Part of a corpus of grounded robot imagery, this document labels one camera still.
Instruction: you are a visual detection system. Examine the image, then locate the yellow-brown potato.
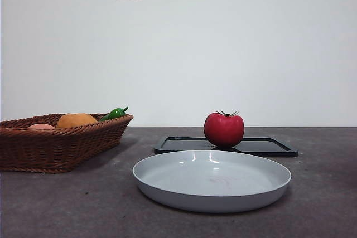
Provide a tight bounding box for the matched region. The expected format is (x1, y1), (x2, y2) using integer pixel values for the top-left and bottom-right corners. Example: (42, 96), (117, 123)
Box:
(56, 113), (99, 129)

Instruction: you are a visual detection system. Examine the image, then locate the green chili pepper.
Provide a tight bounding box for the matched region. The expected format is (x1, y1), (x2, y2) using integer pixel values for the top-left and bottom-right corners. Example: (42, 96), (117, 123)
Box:
(99, 106), (129, 122)

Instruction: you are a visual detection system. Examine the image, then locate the black flat tray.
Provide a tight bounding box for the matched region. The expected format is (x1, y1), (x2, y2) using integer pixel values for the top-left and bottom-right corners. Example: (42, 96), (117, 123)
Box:
(153, 135), (298, 158)

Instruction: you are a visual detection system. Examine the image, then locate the red tomato with green stem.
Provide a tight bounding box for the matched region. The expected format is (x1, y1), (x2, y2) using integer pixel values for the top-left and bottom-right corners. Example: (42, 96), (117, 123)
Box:
(204, 110), (245, 147)

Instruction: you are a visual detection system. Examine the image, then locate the pale pink egg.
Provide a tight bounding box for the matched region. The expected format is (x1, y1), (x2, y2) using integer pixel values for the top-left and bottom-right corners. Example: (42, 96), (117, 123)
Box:
(27, 123), (56, 130)

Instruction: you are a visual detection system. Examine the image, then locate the brown wicker basket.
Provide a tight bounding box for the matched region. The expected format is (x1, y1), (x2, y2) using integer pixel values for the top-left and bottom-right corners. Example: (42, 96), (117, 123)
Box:
(0, 113), (134, 174)

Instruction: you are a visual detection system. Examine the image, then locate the light grey round plate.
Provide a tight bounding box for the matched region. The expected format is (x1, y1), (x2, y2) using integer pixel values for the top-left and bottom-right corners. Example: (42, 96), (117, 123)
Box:
(132, 149), (292, 213)

